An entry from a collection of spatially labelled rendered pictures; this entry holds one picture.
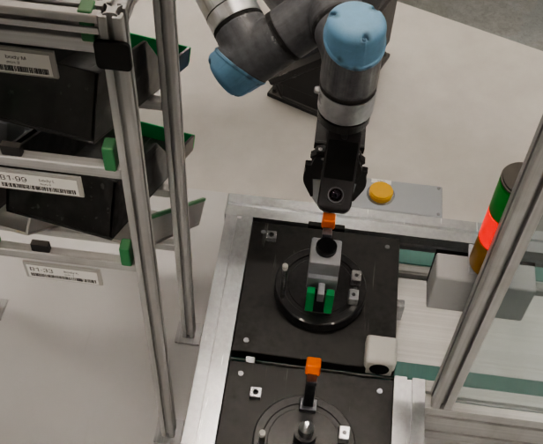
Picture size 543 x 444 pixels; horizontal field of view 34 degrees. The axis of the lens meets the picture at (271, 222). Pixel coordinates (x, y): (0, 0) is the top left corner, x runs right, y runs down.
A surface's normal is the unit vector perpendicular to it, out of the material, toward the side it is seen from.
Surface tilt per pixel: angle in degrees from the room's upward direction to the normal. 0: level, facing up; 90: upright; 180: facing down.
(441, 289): 90
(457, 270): 0
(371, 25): 1
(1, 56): 90
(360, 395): 0
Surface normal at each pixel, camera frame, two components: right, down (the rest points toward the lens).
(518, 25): 0.04, -0.60
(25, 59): -0.12, 0.79
